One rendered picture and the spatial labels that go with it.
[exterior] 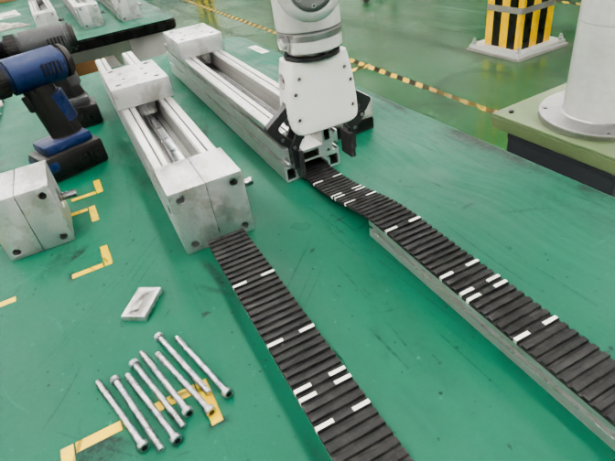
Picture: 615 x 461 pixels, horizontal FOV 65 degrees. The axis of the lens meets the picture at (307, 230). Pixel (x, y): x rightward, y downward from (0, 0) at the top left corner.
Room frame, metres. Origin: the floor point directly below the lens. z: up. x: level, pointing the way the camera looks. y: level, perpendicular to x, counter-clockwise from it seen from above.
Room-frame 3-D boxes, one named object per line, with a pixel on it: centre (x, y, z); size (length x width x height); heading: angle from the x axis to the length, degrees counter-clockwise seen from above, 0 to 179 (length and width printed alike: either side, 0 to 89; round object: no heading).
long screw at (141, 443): (0.29, 0.20, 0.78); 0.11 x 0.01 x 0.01; 38
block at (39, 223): (0.65, 0.39, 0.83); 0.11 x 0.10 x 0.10; 111
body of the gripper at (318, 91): (0.65, -0.04, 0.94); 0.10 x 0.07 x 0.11; 111
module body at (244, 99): (1.07, 0.12, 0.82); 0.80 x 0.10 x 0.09; 21
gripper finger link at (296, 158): (0.63, 0.01, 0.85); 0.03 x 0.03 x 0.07; 21
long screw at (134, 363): (0.31, 0.17, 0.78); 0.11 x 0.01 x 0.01; 37
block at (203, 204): (0.59, 0.12, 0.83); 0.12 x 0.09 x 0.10; 111
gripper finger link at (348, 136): (0.67, -0.09, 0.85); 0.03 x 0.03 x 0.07; 21
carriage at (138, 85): (1.00, 0.30, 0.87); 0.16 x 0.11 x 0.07; 21
